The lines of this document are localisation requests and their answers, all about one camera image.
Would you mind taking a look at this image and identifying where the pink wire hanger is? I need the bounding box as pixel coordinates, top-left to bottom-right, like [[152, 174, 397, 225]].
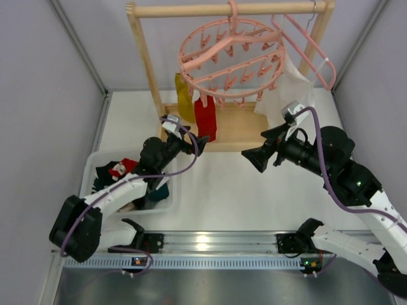
[[271, 14, 336, 91]]

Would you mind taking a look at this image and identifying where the yellow sock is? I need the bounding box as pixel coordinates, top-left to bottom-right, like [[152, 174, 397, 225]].
[[174, 73, 195, 123]]

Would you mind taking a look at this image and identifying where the red sock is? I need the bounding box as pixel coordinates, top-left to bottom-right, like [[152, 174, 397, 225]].
[[194, 96, 217, 142], [108, 158, 138, 181]]

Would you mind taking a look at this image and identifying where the pink round clip hanger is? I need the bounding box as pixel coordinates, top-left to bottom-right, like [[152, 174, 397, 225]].
[[178, 1, 286, 108]]

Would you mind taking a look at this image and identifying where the slotted cable duct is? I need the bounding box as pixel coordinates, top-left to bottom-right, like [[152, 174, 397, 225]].
[[64, 255, 322, 273]]

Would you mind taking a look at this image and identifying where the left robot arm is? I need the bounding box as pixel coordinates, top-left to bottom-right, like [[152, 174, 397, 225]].
[[49, 133, 209, 262]]

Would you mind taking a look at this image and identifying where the dark green sock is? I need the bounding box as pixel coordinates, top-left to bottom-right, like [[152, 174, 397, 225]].
[[142, 184, 169, 210]]

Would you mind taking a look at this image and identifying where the aluminium mounting rail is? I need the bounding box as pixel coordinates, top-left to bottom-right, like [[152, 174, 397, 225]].
[[50, 231, 398, 257]]

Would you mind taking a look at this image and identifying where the wooden clothes rack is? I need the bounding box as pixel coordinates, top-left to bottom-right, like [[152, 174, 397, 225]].
[[126, 1, 335, 152]]

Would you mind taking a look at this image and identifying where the white plastic basket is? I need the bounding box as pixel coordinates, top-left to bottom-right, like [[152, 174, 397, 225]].
[[79, 148, 179, 217]]

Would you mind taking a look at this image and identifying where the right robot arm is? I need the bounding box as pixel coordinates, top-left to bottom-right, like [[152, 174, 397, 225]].
[[241, 123, 406, 298]]

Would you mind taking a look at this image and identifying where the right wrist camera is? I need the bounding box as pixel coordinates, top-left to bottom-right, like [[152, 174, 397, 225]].
[[279, 100, 310, 142]]

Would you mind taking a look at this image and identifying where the white mesh laundry bag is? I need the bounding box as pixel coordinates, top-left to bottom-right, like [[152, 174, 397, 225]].
[[254, 55, 315, 129]]

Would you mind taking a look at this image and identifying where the black sock in basket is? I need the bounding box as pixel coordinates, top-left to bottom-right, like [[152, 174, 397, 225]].
[[93, 161, 118, 188]]

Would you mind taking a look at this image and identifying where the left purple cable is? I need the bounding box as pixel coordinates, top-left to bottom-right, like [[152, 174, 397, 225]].
[[59, 116, 200, 276]]

